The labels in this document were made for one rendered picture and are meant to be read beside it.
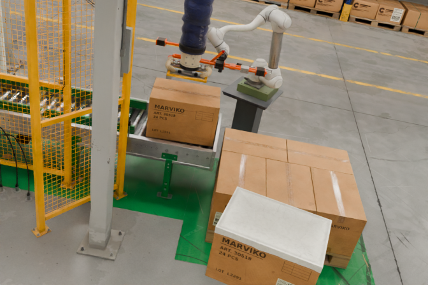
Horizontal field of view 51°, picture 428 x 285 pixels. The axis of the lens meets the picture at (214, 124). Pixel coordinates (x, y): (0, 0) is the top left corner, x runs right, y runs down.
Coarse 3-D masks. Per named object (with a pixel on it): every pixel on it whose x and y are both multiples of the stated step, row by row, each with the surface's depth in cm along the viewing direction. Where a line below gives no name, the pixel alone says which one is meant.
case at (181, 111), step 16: (160, 80) 404; (160, 96) 378; (176, 96) 383; (192, 96) 387; (208, 96) 392; (160, 112) 381; (176, 112) 380; (192, 112) 380; (208, 112) 379; (160, 128) 389; (176, 128) 389; (192, 128) 388; (208, 128) 388; (208, 144) 396
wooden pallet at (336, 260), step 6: (216, 174) 431; (210, 210) 386; (210, 234) 368; (210, 240) 371; (330, 258) 372; (336, 258) 367; (342, 258) 367; (348, 258) 366; (324, 264) 372; (330, 264) 371; (336, 264) 370; (342, 264) 370
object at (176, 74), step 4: (168, 72) 373; (176, 72) 374; (180, 72) 372; (172, 76) 371; (176, 76) 370; (180, 76) 370; (184, 76) 370; (188, 76) 371; (192, 76) 372; (196, 76) 373; (196, 80) 370; (200, 80) 370; (204, 80) 370
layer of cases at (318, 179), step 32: (224, 160) 383; (256, 160) 391; (288, 160) 399; (320, 160) 408; (224, 192) 346; (256, 192) 353; (288, 192) 359; (320, 192) 366; (352, 192) 374; (352, 224) 348
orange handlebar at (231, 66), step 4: (168, 44) 398; (172, 44) 398; (176, 44) 398; (172, 56) 375; (176, 56) 374; (180, 56) 377; (200, 60) 374; (208, 60) 378; (212, 64) 375; (228, 64) 378; (232, 64) 377; (232, 68) 375; (236, 68) 374; (240, 68) 374; (252, 68) 378; (252, 72) 375
